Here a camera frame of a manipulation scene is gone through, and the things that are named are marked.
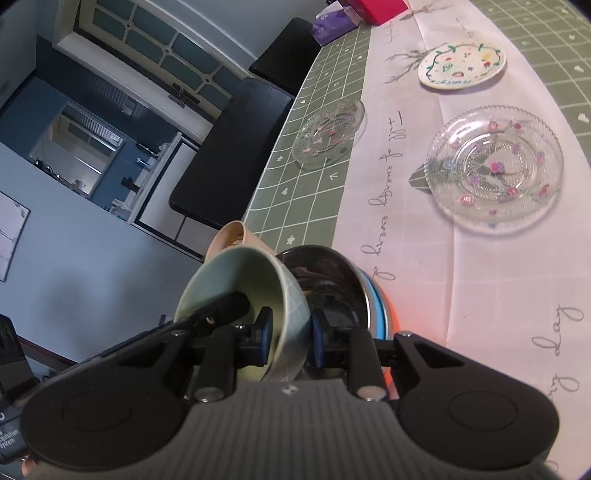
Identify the orange steel bowl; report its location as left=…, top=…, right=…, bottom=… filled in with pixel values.
left=369, top=286, right=404, bottom=398

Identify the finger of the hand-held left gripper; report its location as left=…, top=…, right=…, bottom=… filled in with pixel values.
left=184, top=293, right=251, bottom=335

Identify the white cabinet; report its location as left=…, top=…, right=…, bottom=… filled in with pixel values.
left=131, top=131, right=206, bottom=257

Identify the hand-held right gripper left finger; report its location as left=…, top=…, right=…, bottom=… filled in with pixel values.
left=115, top=307, right=275, bottom=400

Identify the painted white plate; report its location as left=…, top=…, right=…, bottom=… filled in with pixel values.
left=418, top=39, right=507, bottom=92

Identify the white glass-panel door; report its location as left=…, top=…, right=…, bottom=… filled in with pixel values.
left=53, top=0, right=250, bottom=118

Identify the wide black chair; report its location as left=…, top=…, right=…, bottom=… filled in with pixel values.
left=169, top=78, right=296, bottom=230

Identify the blue steel bowl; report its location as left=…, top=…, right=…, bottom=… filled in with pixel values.
left=279, top=246, right=386, bottom=370

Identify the green ceramic bowl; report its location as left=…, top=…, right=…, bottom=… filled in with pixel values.
left=174, top=246, right=314, bottom=381

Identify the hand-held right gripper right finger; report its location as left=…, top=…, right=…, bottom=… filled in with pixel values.
left=311, top=309, right=467, bottom=400

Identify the pink box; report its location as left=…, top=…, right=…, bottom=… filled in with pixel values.
left=346, top=0, right=409, bottom=25

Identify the green checked tablecloth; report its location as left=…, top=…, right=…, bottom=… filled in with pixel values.
left=241, top=0, right=591, bottom=252

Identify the beige cup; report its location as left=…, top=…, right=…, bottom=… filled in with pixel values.
left=205, top=220, right=278, bottom=264

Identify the white printed table runner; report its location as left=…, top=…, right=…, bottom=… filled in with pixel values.
left=332, top=0, right=591, bottom=462

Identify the small glass plate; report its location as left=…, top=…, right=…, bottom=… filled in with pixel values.
left=291, top=98, right=366, bottom=169

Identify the white wall sheet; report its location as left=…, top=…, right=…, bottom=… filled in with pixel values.
left=0, top=191, right=31, bottom=282

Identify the large glass plate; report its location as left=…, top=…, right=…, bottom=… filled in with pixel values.
left=426, top=105, right=565, bottom=237

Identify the purple tissue pack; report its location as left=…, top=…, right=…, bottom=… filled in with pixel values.
left=310, top=2, right=361, bottom=46

